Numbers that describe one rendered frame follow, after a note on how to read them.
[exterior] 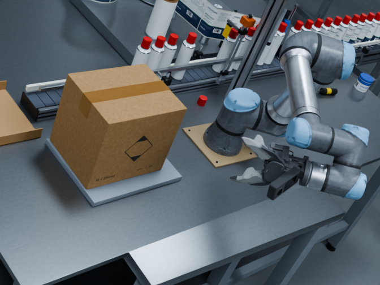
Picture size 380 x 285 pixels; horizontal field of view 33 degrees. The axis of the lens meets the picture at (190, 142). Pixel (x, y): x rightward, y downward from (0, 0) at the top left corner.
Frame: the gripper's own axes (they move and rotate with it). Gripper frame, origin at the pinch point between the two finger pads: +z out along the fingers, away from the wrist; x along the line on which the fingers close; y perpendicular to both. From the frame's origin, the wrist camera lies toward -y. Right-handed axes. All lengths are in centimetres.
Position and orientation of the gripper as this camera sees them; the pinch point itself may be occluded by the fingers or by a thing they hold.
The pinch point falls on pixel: (234, 160)
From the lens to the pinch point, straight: 175.1
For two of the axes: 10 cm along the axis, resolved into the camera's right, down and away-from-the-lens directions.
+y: 1.9, -6.2, 7.6
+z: -9.7, -2.5, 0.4
